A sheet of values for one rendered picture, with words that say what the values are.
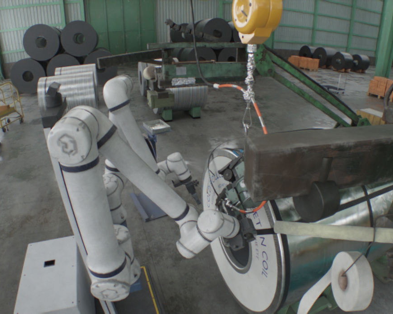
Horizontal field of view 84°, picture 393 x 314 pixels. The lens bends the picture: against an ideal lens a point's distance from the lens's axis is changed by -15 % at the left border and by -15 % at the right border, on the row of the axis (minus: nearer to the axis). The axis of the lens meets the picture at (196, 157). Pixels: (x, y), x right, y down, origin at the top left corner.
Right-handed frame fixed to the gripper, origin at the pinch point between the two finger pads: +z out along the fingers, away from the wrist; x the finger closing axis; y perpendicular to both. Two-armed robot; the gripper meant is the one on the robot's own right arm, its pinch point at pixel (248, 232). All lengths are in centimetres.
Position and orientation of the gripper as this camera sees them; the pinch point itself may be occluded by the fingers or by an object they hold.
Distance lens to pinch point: 118.9
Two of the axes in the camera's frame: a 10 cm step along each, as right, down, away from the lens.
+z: 5.9, 3.7, 7.2
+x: -7.7, 5.2, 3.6
